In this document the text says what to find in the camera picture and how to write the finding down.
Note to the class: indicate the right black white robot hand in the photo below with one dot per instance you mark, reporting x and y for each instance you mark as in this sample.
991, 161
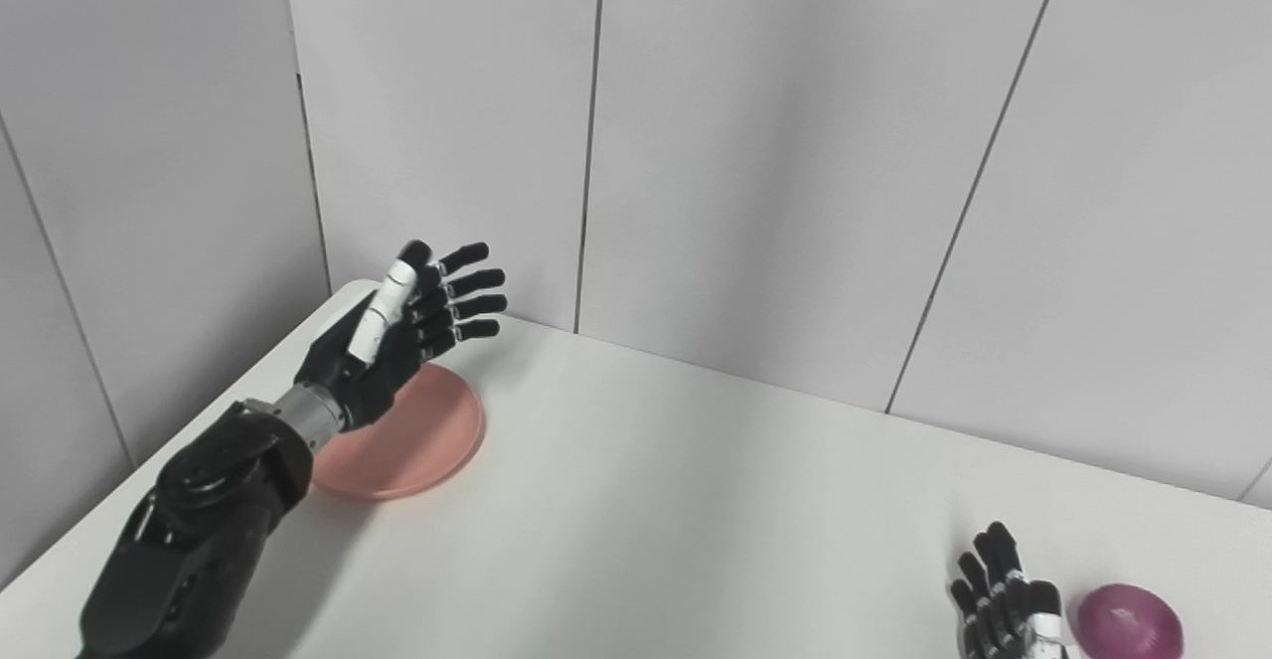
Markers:
1004, 609

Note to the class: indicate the pink round plate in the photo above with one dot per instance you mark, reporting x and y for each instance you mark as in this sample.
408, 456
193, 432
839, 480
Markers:
417, 440

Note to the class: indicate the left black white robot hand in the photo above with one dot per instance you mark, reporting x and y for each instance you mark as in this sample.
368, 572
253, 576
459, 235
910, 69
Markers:
397, 331

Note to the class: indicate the purple red onion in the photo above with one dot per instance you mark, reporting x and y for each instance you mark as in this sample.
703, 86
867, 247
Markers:
1130, 623

